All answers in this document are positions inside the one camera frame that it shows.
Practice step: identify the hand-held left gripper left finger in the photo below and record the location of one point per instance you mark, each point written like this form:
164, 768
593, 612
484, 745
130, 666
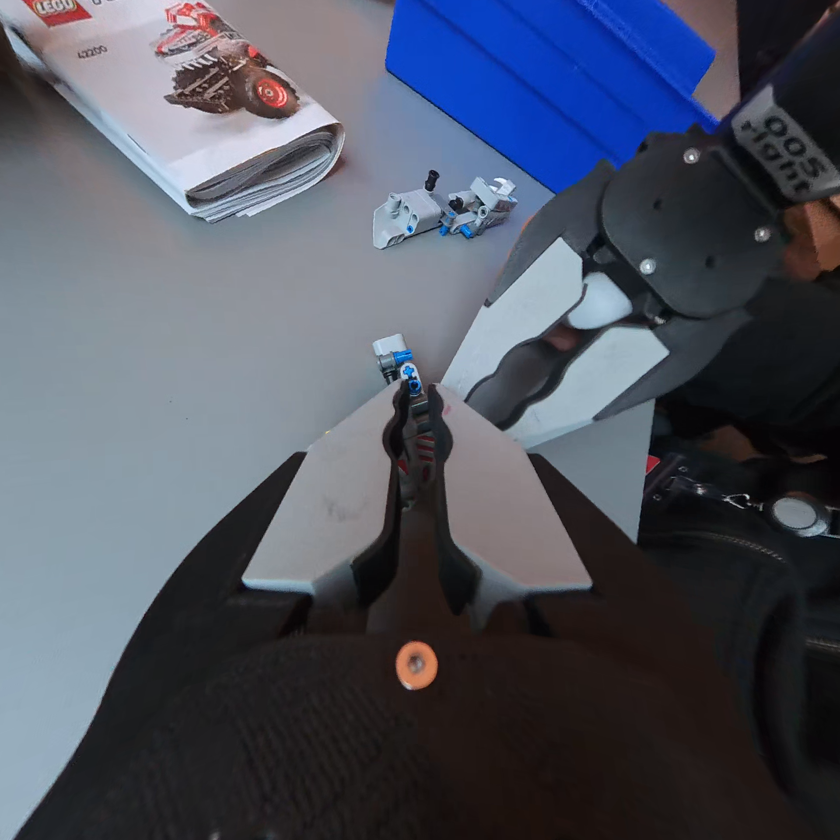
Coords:
315, 505

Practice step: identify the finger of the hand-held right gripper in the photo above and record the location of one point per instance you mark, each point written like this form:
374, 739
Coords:
525, 308
590, 380

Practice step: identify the blue plastic bin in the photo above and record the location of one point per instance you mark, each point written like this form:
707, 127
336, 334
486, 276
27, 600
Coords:
525, 65

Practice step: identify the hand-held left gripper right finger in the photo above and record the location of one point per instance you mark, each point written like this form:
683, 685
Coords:
512, 518

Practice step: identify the round badge reel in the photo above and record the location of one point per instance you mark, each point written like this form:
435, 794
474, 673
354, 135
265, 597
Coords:
795, 515

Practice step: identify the person's right hand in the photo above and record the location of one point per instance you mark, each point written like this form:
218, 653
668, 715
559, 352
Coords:
814, 236

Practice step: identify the lego instruction booklet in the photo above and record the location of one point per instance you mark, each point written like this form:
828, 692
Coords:
164, 72

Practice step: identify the lego assembly with red part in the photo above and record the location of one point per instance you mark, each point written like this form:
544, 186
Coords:
410, 387

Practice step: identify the white grey lego sub-assembly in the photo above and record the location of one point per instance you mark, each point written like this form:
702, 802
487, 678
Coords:
482, 203

